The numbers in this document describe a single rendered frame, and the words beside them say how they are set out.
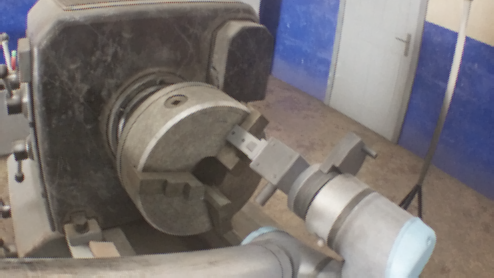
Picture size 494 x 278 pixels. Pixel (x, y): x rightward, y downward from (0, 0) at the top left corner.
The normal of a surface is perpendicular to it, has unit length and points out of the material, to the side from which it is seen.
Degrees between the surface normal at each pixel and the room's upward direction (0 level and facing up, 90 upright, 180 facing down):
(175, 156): 90
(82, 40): 90
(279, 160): 49
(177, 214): 90
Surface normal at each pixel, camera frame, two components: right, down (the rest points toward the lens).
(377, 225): -0.43, -0.58
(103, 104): 0.59, 0.40
